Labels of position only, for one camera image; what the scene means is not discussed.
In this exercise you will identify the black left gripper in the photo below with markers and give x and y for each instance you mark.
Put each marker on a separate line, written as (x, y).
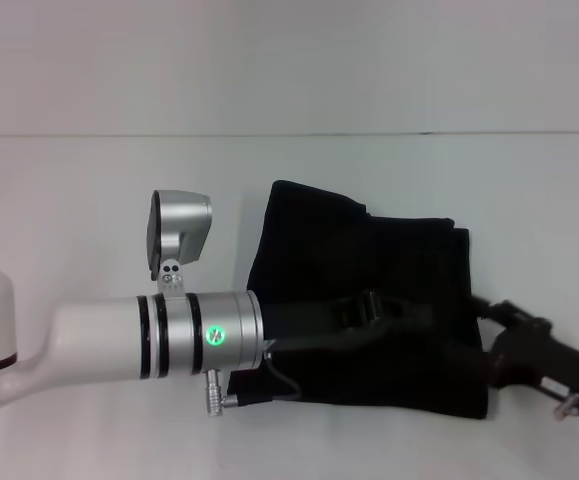
(329, 322)

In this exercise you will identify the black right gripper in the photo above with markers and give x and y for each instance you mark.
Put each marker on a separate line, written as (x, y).
(549, 355)

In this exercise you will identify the black shirt with FREE print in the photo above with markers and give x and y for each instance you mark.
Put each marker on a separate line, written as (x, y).
(369, 250)

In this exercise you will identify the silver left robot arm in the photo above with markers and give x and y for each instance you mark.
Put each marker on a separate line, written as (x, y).
(119, 340)

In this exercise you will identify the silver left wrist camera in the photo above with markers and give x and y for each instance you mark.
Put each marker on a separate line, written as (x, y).
(176, 227)

